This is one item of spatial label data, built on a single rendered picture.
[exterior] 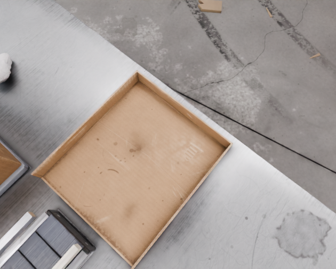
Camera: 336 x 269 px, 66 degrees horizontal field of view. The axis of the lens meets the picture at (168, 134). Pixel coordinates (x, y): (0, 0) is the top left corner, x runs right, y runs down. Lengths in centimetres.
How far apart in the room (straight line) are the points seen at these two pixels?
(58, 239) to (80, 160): 16
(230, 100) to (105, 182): 114
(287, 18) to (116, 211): 174
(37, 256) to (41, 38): 49
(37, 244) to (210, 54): 143
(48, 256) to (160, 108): 35
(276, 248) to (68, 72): 58
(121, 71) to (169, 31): 117
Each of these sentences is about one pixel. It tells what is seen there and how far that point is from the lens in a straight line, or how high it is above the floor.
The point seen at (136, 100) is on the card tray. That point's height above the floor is 83.
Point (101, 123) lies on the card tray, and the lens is 58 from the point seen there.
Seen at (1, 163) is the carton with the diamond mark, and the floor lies 90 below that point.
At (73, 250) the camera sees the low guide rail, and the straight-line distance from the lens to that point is 47.
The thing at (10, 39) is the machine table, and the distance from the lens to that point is 78.
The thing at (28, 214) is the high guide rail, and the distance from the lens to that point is 45.
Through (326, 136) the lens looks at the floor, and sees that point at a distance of 168.
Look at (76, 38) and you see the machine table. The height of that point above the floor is 83.
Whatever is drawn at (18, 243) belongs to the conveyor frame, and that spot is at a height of 88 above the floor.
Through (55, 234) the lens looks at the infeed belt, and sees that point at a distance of 52.
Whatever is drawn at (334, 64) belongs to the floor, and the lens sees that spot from 193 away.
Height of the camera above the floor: 136
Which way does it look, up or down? 72 degrees down
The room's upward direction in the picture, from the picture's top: 1 degrees clockwise
